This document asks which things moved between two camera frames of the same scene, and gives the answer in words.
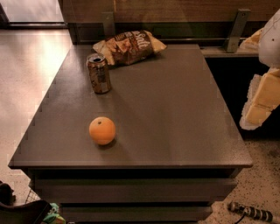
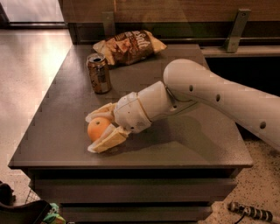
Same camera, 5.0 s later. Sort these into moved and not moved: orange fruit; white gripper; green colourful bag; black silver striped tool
Moved: white gripper
Not moved: orange fruit; black silver striped tool; green colourful bag
